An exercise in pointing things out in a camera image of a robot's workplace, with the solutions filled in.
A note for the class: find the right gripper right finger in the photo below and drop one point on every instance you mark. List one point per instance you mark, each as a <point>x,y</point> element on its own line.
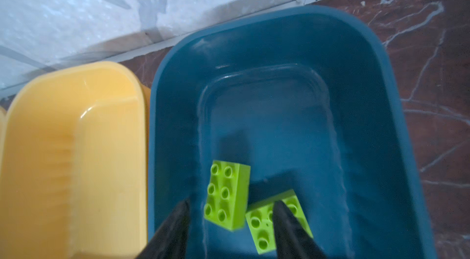
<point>292,241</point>

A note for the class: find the middle yellow bin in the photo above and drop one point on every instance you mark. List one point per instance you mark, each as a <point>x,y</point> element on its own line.
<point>74,166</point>

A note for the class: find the teal bin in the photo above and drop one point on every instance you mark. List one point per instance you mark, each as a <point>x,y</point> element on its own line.
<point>307,98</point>

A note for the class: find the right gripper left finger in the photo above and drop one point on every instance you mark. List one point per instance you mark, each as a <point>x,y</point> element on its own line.
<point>170,239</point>

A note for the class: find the green brick small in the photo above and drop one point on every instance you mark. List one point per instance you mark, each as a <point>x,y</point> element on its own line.
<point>227,195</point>

